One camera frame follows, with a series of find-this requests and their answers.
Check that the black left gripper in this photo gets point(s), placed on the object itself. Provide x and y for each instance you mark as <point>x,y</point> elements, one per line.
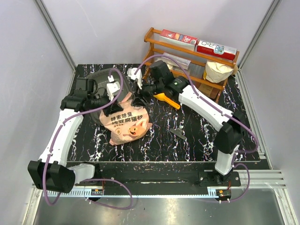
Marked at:
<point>114,107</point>

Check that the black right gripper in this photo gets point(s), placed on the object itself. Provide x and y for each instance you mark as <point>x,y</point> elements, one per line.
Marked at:
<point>138,101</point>

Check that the pink cat litter bag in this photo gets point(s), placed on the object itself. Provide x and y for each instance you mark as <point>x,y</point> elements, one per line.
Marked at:
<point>130,124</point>

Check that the yellow plastic scoop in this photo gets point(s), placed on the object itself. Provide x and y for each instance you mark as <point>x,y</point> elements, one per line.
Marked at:
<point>164,98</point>

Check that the black bag clip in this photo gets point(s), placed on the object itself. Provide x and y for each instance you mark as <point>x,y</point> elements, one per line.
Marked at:
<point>178,132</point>

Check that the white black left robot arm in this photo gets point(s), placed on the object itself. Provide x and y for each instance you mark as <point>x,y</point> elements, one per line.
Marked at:
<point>50,171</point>

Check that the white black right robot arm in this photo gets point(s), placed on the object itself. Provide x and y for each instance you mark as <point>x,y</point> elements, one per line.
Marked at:
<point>229,126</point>

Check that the grey plastic litter box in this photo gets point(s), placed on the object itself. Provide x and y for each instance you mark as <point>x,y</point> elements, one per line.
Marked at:
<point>101,78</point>

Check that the silver grey flat box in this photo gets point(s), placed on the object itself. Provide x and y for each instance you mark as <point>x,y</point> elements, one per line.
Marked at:
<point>183,62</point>

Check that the red white toothpaste box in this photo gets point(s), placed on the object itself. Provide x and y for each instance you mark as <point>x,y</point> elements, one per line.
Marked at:
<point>177,39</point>

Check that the red white blue box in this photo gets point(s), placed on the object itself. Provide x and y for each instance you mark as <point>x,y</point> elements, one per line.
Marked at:
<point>216,50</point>

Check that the orange wooden shelf rack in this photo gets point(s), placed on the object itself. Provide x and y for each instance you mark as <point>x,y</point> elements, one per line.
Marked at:
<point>194,62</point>

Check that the white paper bag right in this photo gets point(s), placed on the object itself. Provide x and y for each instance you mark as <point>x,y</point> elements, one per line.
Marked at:
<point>216,72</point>

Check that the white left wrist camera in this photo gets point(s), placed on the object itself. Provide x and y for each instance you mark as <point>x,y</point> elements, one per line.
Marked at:
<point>112,89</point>

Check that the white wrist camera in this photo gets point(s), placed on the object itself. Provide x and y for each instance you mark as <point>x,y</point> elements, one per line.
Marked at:
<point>112,89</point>
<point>135,74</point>

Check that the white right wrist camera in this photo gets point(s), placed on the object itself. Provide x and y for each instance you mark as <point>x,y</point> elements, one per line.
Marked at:
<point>135,74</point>

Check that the aluminium rail frame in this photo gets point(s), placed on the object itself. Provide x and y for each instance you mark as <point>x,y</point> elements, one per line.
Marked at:
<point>262,198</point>

